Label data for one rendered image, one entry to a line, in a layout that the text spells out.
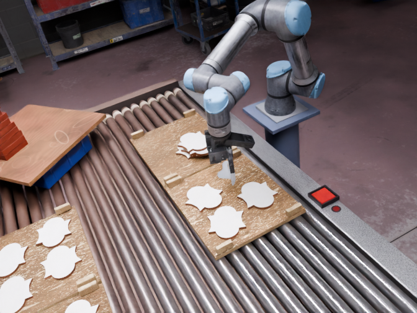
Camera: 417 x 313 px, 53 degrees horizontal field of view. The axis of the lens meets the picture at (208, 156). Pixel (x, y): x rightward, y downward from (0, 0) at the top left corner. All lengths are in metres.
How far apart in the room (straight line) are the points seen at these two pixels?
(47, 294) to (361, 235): 0.99
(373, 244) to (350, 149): 1.92
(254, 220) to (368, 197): 1.55
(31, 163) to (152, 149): 0.50
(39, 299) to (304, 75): 1.29
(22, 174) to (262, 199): 0.94
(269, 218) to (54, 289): 0.72
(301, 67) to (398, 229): 1.30
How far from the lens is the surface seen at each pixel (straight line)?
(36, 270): 1.53
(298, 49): 1.69
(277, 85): 1.95
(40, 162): 1.83
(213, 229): 1.40
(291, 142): 2.11
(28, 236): 1.67
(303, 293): 1.26
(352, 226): 1.43
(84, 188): 1.79
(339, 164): 3.12
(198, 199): 1.51
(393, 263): 1.35
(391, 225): 2.73
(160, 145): 1.85
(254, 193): 1.50
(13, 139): 1.94
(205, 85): 1.38
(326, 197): 1.50
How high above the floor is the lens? 1.96
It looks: 36 degrees down
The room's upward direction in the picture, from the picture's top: 11 degrees counter-clockwise
